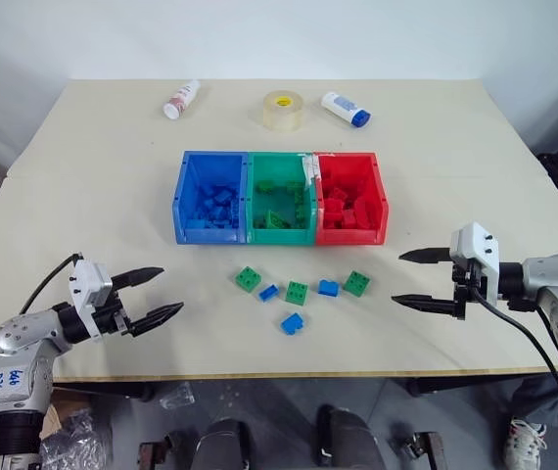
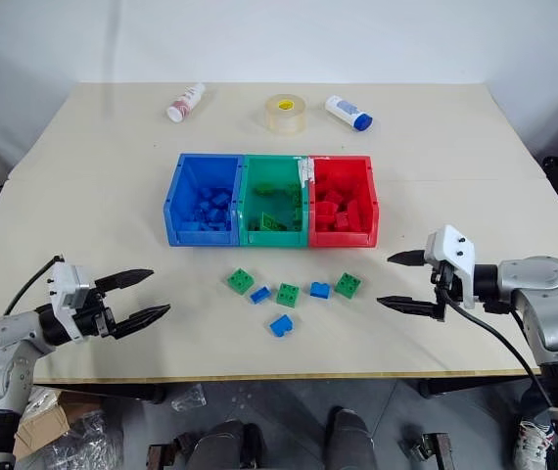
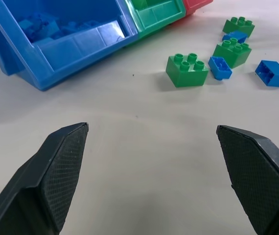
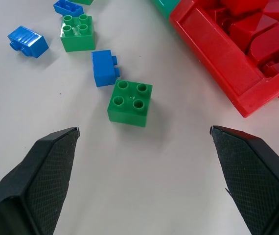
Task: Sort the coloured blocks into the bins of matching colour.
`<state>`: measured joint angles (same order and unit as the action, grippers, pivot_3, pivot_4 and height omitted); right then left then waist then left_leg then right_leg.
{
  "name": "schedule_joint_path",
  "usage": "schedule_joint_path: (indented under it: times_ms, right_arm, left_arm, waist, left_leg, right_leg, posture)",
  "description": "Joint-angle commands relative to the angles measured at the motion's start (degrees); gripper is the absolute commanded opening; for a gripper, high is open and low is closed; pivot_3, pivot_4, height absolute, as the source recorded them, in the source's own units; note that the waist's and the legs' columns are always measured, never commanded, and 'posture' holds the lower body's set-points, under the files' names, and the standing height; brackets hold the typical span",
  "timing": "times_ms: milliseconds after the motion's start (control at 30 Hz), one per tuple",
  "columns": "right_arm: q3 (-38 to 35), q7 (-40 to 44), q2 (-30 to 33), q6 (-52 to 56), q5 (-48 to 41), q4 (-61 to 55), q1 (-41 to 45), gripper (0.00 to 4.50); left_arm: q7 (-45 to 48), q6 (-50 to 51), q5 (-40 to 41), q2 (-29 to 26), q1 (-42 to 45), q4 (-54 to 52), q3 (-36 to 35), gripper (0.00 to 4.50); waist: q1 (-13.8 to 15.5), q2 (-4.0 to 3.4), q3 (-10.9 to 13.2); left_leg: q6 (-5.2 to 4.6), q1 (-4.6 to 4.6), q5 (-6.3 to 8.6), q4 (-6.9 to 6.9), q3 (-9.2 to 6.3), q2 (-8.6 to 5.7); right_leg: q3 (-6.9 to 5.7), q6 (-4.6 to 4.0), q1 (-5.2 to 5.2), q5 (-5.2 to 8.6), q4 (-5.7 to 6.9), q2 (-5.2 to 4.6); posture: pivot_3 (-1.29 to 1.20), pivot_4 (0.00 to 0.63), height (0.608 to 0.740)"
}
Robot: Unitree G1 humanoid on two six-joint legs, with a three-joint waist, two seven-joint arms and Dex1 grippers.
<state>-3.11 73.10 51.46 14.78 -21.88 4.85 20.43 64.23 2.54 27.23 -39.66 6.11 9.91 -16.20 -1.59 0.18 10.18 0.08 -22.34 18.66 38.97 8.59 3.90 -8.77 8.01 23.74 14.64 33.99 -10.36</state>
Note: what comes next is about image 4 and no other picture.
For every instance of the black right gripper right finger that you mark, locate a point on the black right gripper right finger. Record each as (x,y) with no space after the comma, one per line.
(252,181)

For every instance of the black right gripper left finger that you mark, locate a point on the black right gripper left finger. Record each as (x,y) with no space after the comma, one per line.
(31,181)

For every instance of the green four-stud building block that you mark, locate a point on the green four-stud building block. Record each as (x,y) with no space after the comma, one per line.
(77,34)
(130,103)

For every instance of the red plastic bin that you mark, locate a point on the red plastic bin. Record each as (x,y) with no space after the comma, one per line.
(222,58)

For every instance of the blue two-stud building block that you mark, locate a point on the blue two-stud building block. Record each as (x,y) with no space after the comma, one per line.
(103,68)
(29,42)

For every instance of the red rounded building block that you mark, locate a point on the red rounded building block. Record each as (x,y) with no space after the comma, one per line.
(274,41)

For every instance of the red sloped building block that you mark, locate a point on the red sloped building block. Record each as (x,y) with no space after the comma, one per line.
(249,27)

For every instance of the blue hollow building block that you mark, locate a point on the blue hollow building block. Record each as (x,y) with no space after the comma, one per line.
(68,8)

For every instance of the green plastic bin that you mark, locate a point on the green plastic bin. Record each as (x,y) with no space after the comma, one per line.
(167,7)

